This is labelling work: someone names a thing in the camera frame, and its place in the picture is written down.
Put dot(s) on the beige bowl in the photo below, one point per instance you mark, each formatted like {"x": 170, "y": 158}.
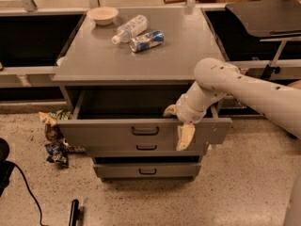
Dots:
{"x": 103, "y": 15}

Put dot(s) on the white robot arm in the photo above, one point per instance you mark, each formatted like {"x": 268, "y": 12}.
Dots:
{"x": 253, "y": 179}

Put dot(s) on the blue silver soda can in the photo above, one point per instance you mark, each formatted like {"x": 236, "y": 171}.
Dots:
{"x": 147, "y": 41}

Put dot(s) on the black cylindrical tool on floor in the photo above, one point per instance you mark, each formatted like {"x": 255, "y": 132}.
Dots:
{"x": 74, "y": 212}

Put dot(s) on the grey top drawer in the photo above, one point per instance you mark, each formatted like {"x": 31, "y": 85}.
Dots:
{"x": 118, "y": 118}

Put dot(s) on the grey bottom drawer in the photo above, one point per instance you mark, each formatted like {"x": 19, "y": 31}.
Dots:
{"x": 171, "y": 170}

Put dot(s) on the brown snack bag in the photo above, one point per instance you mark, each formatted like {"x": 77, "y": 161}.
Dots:
{"x": 54, "y": 135}

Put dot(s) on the green white snack bag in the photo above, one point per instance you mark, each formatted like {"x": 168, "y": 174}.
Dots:
{"x": 52, "y": 118}

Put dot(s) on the black tray table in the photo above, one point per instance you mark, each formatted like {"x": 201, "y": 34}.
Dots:
{"x": 270, "y": 20}

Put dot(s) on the grey middle drawer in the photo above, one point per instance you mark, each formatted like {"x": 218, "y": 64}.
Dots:
{"x": 150, "y": 151}

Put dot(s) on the black device at left edge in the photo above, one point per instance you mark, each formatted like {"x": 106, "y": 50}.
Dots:
{"x": 6, "y": 167}

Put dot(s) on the grey drawer cabinet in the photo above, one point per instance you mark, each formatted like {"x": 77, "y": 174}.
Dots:
{"x": 94, "y": 61}

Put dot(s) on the clear plastic water bottle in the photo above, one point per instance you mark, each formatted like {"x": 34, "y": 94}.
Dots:
{"x": 131, "y": 29}

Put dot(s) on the wooden stick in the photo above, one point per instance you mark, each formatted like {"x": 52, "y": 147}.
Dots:
{"x": 173, "y": 1}

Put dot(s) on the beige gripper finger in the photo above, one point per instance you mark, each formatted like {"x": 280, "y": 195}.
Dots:
{"x": 185, "y": 136}
{"x": 170, "y": 111}

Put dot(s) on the grey drawer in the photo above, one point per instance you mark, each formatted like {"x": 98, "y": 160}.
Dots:
{"x": 150, "y": 151}
{"x": 118, "y": 118}
{"x": 171, "y": 170}

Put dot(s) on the blue snack bag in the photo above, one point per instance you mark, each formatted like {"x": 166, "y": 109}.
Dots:
{"x": 57, "y": 154}

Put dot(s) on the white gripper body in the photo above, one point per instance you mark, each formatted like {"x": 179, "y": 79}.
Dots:
{"x": 185, "y": 112}

